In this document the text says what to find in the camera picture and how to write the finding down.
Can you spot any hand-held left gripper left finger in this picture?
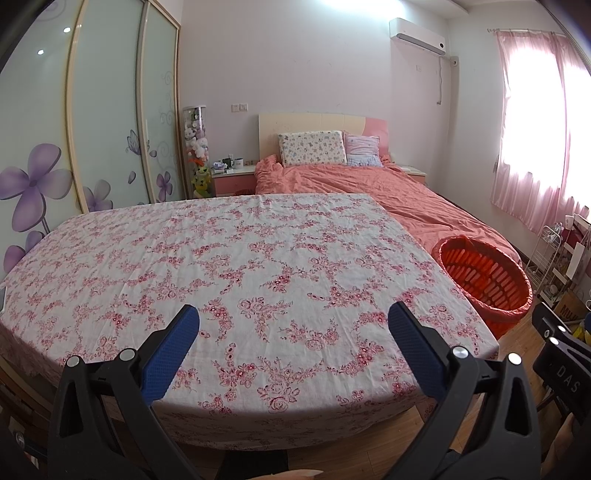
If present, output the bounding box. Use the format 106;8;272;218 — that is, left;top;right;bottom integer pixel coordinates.
46;304;201;480

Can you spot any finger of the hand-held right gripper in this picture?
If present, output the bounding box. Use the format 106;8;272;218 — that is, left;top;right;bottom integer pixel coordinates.
531;302;573;344

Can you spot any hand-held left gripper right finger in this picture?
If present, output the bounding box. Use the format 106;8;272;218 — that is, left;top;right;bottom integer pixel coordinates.
388;302;541;480

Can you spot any orange plastic laundry basket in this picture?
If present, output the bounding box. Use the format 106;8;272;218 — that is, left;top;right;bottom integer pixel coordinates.
433;234;534;340

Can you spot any person's right hand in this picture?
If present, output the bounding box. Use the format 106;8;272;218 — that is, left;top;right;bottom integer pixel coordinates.
547;413;580;469

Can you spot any cardboard box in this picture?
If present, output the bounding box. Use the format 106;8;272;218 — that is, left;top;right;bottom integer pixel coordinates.
556;288;587;324

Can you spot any white storage trolley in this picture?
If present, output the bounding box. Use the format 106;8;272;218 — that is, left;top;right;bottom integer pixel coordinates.
549;217;591;301

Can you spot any pink floral tablecloth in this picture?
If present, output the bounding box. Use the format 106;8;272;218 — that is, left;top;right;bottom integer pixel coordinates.
0;193;500;450

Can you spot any salmon duvet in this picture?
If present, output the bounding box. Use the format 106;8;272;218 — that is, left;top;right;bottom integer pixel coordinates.
255;154;522;264

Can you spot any pink nightstand with mug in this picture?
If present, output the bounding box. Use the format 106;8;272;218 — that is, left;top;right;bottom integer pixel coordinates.
210;166;257;197

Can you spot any pink curtain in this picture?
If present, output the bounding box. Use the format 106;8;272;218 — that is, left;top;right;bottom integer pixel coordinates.
489;30;591;232

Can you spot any clear tube of plush toys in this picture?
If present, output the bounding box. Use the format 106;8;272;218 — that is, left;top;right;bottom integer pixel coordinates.
182;105;214;199

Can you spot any pink striped pillow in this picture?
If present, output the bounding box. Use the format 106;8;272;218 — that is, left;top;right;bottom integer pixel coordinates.
342;134;384;167

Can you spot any floral print pillow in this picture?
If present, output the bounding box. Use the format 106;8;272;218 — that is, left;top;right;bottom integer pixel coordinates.
277;130;347;168

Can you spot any flower print sliding wardrobe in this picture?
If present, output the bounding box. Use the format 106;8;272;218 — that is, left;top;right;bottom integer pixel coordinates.
0;0;182;278

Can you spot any cream and pink headboard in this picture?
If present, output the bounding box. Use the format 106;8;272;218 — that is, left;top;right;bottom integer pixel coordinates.
257;112;389;162

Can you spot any white air conditioner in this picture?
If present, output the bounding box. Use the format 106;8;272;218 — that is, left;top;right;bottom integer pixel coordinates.
389;17;448;57

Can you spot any white wire rack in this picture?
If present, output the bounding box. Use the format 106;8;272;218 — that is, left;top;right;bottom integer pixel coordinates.
526;225;561;296

